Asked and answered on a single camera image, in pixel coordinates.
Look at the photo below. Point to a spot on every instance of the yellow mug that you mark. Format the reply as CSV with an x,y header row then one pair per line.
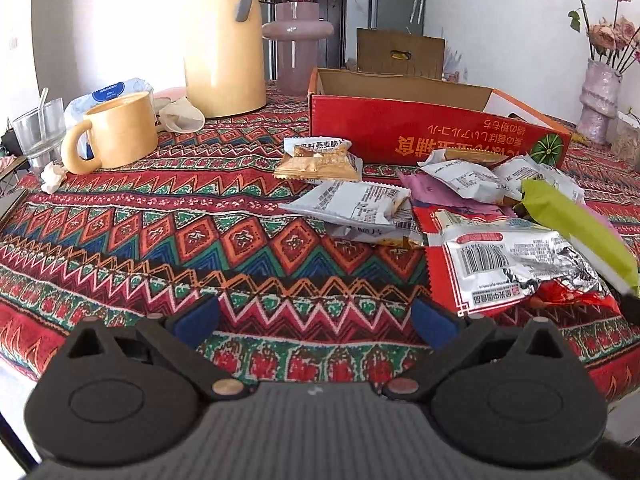
x,y
120,135

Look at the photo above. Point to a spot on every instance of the dark tray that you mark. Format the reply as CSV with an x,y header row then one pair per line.
x,y
12,205

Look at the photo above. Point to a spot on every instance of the dark door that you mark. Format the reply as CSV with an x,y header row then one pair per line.
x,y
337,35

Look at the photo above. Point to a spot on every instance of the dried rose bouquet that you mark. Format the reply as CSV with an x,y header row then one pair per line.
x,y
607,35

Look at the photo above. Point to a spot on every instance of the pink snack packet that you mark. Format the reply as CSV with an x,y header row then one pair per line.
x,y
430,190
607,225

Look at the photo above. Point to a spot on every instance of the clear storage jar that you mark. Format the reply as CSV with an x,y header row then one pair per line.
x,y
627,135

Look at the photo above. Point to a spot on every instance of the yellow thermos jug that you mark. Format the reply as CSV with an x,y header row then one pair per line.
x,y
220,50

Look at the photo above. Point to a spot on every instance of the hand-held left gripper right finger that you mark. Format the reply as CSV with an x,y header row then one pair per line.
x,y
434,322

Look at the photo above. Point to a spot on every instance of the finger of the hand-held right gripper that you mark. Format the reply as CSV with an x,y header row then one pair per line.
x,y
632,308

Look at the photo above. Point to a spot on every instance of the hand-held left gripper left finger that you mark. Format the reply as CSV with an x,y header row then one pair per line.
x,y
196,316

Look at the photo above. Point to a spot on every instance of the red cardboard box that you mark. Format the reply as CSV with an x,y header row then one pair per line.
x,y
400,130

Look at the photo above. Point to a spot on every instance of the green snack packet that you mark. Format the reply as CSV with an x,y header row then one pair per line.
x,y
575,225

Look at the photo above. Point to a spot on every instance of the pale purple textured vase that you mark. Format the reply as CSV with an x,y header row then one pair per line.
x,y
597,105

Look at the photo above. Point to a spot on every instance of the dried lavender bunch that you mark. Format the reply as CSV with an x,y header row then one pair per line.
x,y
452,65

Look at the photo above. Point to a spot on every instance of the glass cup with straw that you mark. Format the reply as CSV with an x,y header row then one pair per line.
x,y
35,135

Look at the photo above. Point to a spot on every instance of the wet wipes pack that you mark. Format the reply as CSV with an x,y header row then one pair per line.
x,y
105,92

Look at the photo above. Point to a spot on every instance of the silver red snack packet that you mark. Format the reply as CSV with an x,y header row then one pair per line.
x,y
500,255

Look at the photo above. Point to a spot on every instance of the crumpled white tissue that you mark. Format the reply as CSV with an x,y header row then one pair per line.
x,y
52,177

